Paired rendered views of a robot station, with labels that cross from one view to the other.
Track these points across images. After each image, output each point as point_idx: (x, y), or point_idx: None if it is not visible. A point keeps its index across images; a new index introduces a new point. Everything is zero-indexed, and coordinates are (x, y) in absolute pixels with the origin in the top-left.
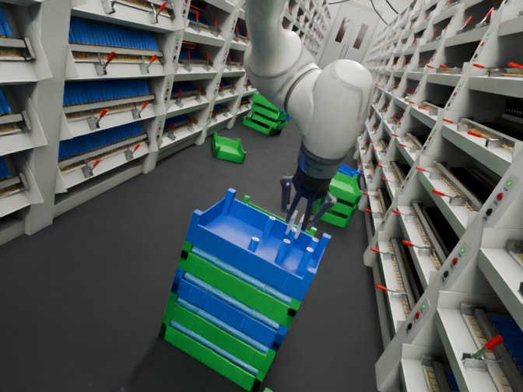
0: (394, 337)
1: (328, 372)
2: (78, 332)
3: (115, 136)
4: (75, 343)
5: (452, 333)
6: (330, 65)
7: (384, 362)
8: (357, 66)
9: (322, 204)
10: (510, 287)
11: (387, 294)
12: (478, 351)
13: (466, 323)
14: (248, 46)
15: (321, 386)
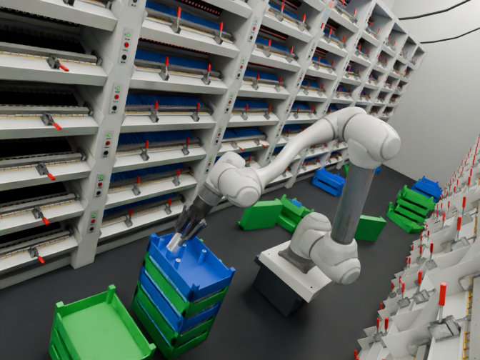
0: (80, 246)
1: (114, 280)
2: (248, 356)
3: None
4: (249, 351)
5: (121, 198)
6: (244, 161)
7: (83, 257)
8: (236, 153)
9: (183, 216)
10: (142, 162)
11: (23, 264)
12: (137, 187)
13: (111, 192)
14: (260, 193)
15: (127, 278)
